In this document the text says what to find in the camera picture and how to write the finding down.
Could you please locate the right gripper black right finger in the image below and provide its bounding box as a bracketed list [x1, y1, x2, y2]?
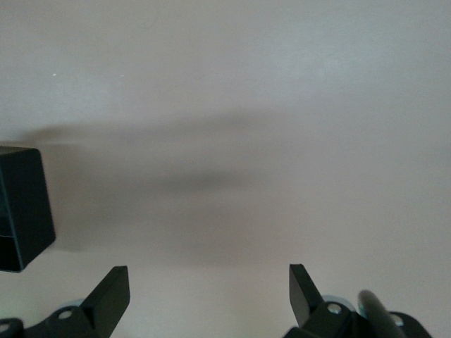
[283, 263, 435, 338]

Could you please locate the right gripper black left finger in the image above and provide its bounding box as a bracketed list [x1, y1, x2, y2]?
[0, 265, 130, 338]

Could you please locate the black rectangular plastic box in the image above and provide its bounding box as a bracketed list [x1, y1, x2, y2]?
[0, 146, 56, 273]

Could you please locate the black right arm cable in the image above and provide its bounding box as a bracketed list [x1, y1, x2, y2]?
[357, 289, 406, 338]

